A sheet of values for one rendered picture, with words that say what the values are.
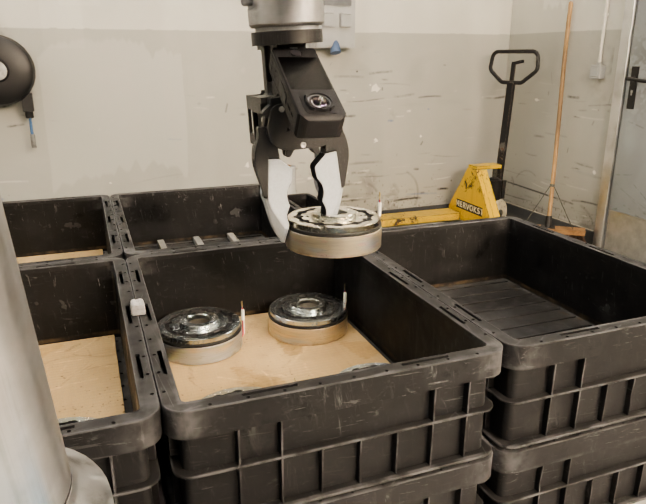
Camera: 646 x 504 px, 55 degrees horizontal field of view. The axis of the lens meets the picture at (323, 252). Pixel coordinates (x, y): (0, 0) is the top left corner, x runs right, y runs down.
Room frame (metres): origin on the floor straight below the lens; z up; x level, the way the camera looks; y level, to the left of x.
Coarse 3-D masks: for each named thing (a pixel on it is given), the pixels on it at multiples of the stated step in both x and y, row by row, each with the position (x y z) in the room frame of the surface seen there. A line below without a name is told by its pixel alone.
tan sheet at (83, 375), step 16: (112, 336) 0.73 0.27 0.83; (48, 352) 0.69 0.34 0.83; (64, 352) 0.69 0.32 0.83; (80, 352) 0.69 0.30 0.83; (96, 352) 0.69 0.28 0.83; (112, 352) 0.69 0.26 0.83; (48, 368) 0.65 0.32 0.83; (64, 368) 0.65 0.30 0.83; (80, 368) 0.65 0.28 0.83; (96, 368) 0.65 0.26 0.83; (112, 368) 0.65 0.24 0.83; (64, 384) 0.61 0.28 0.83; (80, 384) 0.61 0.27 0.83; (96, 384) 0.61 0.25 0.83; (112, 384) 0.61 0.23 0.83; (64, 400) 0.58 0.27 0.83; (80, 400) 0.58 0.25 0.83; (96, 400) 0.58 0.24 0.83; (112, 400) 0.58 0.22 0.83; (64, 416) 0.55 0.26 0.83; (80, 416) 0.55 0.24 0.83; (96, 416) 0.55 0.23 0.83
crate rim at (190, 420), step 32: (160, 256) 0.76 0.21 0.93; (416, 288) 0.64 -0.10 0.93; (448, 320) 0.57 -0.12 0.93; (160, 352) 0.49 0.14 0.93; (480, 352) 0.49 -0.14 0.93; (160, 384) 0.43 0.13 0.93; (288, 384) 0.43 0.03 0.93; (320, 384) 0.43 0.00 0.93; (352, 384) 0.44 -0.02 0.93; (384, 384) 0.45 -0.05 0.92; (416, 384) 0.46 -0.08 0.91; (448, 384) 0.47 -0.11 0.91; (192, 416) 0.40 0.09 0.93; (224, 416) 0.40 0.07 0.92; (256, 416) 0.41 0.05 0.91; (288, 416) 0.42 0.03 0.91
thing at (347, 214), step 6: (318, 210) 0.66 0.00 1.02; (342, 210) 0.66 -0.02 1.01; (348, 210) 0.66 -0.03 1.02; (354, 210) 0.66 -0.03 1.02; (312, 216) 0.65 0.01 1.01; (318, 216) 0.64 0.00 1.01; (324, 216) 0.63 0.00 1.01; (330, 216) 0.63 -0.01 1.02; (336, 216) 0.63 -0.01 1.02; (342, 216) 0.63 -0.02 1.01; (348, 216) 0.64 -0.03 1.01; (354, 216) 0.64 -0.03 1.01
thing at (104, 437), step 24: (48, 264) 0.73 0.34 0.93; (72, 264) 0.73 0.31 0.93; (96, 264) 0.74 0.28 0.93; (120, 264) 0.73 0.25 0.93; (120, 288) 0.64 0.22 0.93; (144, 360) 0.47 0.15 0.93; (144, 384) 0.43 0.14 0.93; (144, 408) 0.40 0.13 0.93; (72, 432) 0.37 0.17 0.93; (96, 432) 0.37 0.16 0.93; (120, 432) 0.38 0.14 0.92; (144, 432) 0.38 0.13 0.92; (96, 456) 0.37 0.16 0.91
